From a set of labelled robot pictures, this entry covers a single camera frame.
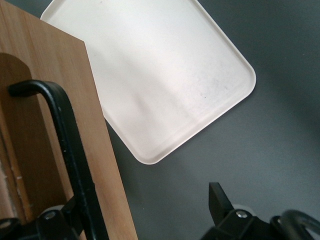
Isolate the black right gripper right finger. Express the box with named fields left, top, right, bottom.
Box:
left=199, top=181, right=274, bottom=240

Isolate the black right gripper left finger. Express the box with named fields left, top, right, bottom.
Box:
left=0, top=196, right=87, bottom=240

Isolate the wooden drawer with black handle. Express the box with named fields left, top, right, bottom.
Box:
left=0, top=0, right=140, bottom=240

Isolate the cream rectangular tray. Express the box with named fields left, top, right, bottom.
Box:
left=39, top=0, right=257, bottom=166

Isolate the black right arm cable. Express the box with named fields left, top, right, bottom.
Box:
left=271, top=209, right=320, bottom=240

